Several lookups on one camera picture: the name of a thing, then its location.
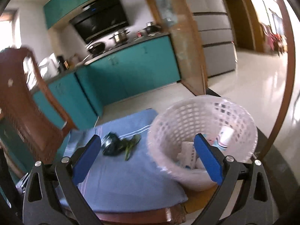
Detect blue white ointment box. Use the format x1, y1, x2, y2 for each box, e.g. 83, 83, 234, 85
177, 141, 197, 170

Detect white paper cup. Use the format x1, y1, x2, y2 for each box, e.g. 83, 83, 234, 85
217, 126, 234, 151

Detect white plastic trash basket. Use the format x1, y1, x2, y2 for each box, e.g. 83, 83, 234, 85
147, 95, 258, 191

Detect teal lower kitchen cabinets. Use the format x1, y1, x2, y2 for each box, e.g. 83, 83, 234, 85
0, 34, 182, 185

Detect white kitchen appliance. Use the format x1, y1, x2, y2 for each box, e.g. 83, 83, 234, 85
38, 53, 59, 80

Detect dark crumpled plastic wrapper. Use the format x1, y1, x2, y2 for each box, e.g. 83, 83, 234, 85
102, 132, 121, 156

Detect blue striped seat cloth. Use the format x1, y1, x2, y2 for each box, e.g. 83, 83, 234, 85
55, 109, 188, 213

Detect green vegetable leaf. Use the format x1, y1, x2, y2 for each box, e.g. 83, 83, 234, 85
119, 134, 141, 161

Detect black wok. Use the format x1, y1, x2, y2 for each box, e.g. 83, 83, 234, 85
85, 42, 106, 55

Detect steel stock pot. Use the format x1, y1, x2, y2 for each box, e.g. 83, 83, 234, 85
110, 29, 129, 44

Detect black range hood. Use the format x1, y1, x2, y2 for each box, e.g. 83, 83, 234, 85
69, 0, 129, 44

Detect black pot with lid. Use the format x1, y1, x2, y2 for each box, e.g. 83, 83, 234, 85
144, 21, 162, 35

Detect silver refrigerator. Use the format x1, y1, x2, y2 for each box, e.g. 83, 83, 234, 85
186, 0, 237, 77

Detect wooden glass sliding door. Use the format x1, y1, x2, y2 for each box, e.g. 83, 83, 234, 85
146, 0, 207, 95

